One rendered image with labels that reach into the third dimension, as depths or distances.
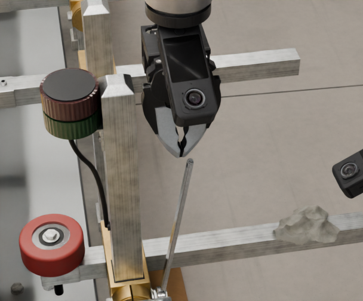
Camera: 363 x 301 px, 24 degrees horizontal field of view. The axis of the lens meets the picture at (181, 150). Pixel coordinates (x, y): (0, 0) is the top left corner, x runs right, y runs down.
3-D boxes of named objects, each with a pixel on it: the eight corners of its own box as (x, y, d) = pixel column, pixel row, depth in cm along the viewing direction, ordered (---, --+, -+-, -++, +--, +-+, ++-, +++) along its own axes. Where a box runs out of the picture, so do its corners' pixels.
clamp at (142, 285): (138, 240, 119) (137, 215, 115) (153, 319, 109) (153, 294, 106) (97, 246, 118) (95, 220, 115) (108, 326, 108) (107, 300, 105)
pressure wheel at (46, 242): (86, 265, 119) (79, 206, 111) (92, 312, 113) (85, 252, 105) (27, 273, 118) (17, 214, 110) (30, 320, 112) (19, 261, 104)
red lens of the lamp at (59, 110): (97, 82, 92) (95, 65, 91) (102, 117, 88) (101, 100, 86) (40, 88, 92) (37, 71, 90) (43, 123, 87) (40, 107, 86)
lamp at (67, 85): (107, 209, 105) (96, 65, 91) (113, 243, 101) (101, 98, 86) (59, 215, 104) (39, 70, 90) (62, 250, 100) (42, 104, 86)
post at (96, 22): (123, 242, 145) (106, -7, 113) (125, 258, 142) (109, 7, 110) (102, 245, 144) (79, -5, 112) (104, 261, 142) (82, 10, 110)
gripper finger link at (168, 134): (174, 131, 109) (173, 72, 103) (181, 162, 105) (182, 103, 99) (148, 134, 109) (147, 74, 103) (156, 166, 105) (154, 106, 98)
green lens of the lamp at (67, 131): (98, 100, 94) (97, 84, 93) (104, 136, 90) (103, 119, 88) (42, 106, 93) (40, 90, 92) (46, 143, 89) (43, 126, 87)
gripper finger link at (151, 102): (181, 122, 103) (181, 63, 97) (183, 132, 102) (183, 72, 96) (141, 127, 102) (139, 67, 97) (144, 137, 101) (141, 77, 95)
